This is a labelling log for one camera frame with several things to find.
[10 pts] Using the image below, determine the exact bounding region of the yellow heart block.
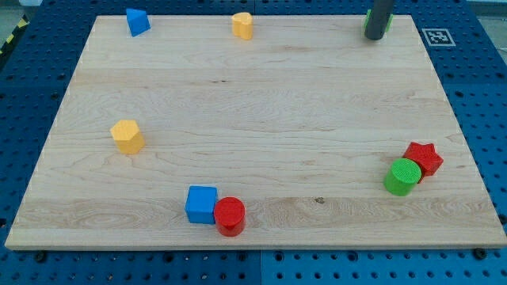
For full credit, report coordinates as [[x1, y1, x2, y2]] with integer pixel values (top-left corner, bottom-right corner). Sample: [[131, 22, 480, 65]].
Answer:
[[231, 12, 254, 40]]

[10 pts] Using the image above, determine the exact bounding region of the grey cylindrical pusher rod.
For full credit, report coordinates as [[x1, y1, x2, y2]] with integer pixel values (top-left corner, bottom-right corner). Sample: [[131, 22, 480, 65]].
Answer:
[[364, 0, 395, 40]]

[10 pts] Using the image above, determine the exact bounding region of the red cylinder block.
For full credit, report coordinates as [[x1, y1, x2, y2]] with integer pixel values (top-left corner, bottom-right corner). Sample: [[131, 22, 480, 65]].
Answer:
[[214, 196, 246, 237]]

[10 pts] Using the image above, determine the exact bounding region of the light wooden board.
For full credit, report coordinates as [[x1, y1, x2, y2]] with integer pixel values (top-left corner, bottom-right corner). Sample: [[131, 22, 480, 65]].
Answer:
[[6, 15, 506, 251]]

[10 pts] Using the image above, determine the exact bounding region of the blue cube block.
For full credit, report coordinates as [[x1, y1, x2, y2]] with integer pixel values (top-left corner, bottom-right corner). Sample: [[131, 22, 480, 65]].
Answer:
[[185, 185, 218, 224]]

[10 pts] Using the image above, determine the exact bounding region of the green cylinder block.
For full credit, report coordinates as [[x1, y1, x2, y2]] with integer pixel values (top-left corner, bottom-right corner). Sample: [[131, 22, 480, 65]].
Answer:
[[383, 158, 422, 196]]

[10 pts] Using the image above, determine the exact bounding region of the red star block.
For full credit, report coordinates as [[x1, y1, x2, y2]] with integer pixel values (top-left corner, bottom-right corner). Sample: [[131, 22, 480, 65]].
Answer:
[[402, 142, 444, 184]]

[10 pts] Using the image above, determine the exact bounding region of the green star block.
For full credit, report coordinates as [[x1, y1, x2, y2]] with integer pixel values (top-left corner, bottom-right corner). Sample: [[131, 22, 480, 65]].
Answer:
[[363, 9, 394, 32]]

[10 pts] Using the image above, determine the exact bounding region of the blue triangle block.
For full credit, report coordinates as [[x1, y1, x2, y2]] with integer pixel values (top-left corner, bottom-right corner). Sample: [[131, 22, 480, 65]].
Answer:
[[126, 8, 151, 37]]

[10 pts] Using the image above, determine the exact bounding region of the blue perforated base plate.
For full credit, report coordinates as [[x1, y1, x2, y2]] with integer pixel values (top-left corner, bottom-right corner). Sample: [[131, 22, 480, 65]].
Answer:
[[1, 1, 506, 284]]

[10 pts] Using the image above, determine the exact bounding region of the yellow hexagon block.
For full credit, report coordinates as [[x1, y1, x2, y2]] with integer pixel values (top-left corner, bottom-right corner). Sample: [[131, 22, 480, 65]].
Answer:
[[110, 120, 146, 154]]

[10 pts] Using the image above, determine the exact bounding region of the white fiducial marker tag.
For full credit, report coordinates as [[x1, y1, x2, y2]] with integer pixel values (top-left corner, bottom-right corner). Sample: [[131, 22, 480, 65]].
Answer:
[[422, 28, 456, 47]]

